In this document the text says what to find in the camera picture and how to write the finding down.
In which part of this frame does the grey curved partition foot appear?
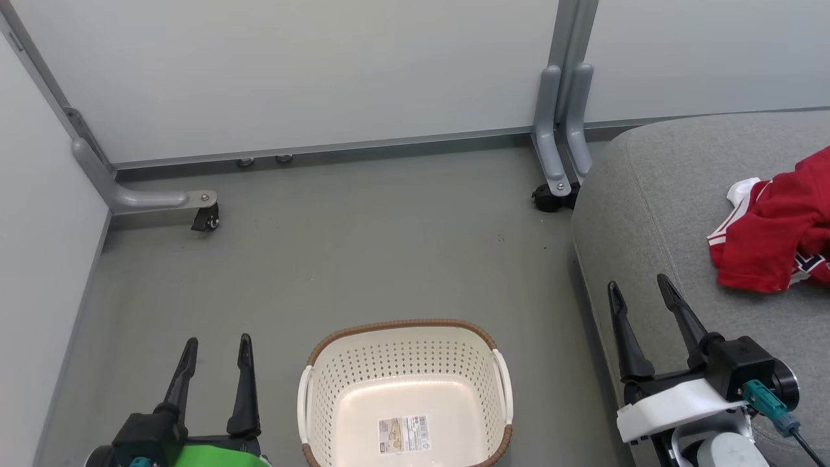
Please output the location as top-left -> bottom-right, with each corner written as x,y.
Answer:
564,62 -> 595,184
532,65 -> 573,197

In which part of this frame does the small black caster wheel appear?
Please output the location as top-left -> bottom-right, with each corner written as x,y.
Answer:
191,203 -> 220,233

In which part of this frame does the grey fabric sofa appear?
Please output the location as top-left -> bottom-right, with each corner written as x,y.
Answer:
571,110 -> 830,467

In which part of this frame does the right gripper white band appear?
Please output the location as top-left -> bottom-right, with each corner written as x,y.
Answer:
608,274 -> 750,446

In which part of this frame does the right teal plug cable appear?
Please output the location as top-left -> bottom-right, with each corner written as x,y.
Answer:
742,379 -> 830,467

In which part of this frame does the red jersey with white stripes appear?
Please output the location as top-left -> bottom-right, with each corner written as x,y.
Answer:
706,176 -> 830,289

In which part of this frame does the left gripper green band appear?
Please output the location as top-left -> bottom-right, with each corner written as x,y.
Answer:
155,334 -> 274,467

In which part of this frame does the large black caster wheel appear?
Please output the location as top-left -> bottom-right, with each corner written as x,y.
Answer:
532,182 -> 582,213

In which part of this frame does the plain red garment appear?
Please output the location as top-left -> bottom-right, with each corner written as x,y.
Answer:
711,146 -> 830,294

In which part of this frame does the grey partition post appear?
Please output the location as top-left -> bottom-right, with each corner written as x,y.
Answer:
548,0 -> 599,130

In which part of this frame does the long grey partition foot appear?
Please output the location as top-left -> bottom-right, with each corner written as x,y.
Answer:
71,138 -> 218,216

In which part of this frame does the white perforated laundry basket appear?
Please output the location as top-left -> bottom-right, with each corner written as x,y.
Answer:
297,318 -> 514,467

